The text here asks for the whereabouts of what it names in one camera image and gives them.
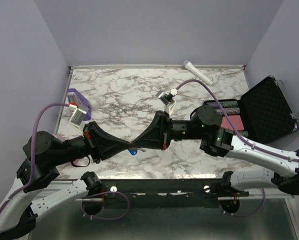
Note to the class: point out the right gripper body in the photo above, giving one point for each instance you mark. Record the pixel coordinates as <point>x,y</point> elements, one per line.
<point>168,129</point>

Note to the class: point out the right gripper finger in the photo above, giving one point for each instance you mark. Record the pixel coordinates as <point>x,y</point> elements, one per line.
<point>152,136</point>
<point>151,146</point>

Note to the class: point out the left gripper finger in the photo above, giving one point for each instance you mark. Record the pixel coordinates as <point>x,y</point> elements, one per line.
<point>110,152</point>
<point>106,140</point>

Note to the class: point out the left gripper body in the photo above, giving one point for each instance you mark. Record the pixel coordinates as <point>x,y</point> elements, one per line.
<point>97,151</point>

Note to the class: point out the blue key tag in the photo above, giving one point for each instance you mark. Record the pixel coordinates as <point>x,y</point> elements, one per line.
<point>133,151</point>

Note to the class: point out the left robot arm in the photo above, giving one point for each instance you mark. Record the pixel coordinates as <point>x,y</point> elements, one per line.
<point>44,152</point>

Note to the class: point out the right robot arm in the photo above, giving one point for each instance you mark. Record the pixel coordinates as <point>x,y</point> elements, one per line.
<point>280,168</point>

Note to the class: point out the pink metronome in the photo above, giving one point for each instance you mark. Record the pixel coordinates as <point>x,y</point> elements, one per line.
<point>59,137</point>

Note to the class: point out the purple metronome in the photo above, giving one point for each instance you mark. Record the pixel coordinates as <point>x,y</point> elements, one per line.
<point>74,96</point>

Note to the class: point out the white microphone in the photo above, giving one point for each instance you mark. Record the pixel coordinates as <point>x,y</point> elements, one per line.
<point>190,67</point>

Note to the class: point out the black poker chip case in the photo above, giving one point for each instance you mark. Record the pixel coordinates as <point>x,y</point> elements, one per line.
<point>262,114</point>

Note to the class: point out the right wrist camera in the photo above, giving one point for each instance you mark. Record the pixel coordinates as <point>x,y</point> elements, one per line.
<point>167,98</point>

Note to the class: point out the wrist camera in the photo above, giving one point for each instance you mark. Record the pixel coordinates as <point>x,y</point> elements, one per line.
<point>77,118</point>
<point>167,98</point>

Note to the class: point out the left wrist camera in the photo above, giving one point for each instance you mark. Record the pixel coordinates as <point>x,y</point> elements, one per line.
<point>77,118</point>

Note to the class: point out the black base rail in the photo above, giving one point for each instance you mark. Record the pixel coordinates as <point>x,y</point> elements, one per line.
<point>157,193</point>

